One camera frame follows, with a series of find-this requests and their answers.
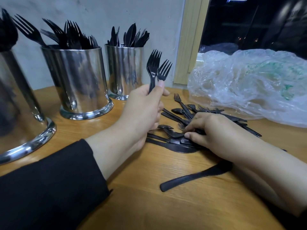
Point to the person's right hand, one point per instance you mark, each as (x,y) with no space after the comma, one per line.
(220,136)

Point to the person's left hand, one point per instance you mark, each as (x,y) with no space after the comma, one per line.
(141,115)

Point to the pile of black plastic cutlery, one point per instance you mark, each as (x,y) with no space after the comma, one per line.
(182,112)

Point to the black plastic knife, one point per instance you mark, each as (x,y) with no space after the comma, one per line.
(192,178)

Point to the black plastic fork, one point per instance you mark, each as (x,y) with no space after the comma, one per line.
(164,69)
(153,64)

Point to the clear plastic bag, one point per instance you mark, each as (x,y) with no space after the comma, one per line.
(249,83)

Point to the bunch of black knives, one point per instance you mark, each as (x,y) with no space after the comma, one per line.
(129,38)

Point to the bunch of black forks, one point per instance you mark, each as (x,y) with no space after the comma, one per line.
(67,36)

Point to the bunch of black spoons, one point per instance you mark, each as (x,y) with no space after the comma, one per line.
(7,31)

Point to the person's left forearm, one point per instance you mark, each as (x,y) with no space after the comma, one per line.
(52,189)

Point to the person's right forearm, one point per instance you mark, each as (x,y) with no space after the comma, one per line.
(283,179)

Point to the dark parked car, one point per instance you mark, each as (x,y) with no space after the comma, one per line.
(218,48)

